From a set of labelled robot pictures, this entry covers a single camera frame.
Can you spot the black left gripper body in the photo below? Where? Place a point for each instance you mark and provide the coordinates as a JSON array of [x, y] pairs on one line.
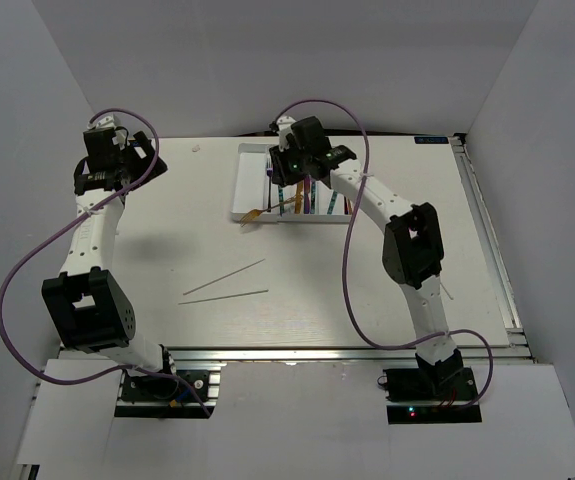
[[131, 162]]

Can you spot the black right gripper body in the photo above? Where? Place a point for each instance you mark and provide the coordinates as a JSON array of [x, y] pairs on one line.
[[289, 163]]

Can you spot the gold knife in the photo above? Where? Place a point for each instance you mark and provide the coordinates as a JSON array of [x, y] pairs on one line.
[[299, 198]]

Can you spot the silver knife teal handle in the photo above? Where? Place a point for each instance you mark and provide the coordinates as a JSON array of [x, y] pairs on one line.
[[313, 197]]

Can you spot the silver spoon teal handle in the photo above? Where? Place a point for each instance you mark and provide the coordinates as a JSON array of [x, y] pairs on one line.
[[332, 203]]

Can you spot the silver fork teal handle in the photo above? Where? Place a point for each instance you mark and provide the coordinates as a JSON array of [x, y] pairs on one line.
[[280, 208]]

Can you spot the purple iridescent knife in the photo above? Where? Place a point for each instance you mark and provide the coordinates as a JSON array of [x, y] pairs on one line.
[[307, 195]]

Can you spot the gold ornate fork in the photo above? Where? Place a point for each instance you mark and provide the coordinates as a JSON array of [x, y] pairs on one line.
[[253, 214]]

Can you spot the white chopstick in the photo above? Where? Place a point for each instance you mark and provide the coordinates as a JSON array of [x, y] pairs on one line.
[[223, 277], [225, 297]]

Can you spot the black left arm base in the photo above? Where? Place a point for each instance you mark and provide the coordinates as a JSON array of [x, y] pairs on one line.
[[194, 397]]

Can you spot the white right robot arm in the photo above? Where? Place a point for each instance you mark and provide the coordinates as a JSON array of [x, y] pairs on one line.
[[412, 249]]

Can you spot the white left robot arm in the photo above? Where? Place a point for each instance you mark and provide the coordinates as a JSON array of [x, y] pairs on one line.
[[89, 309]]

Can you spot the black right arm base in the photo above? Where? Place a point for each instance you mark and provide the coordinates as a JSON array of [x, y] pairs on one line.
[[411, 399]]

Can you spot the white divided cutlery tray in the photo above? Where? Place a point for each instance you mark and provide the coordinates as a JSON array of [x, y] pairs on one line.
[[250, 192]]

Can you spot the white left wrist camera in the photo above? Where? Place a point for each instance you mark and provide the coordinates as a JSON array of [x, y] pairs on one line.
[[111, 123]]

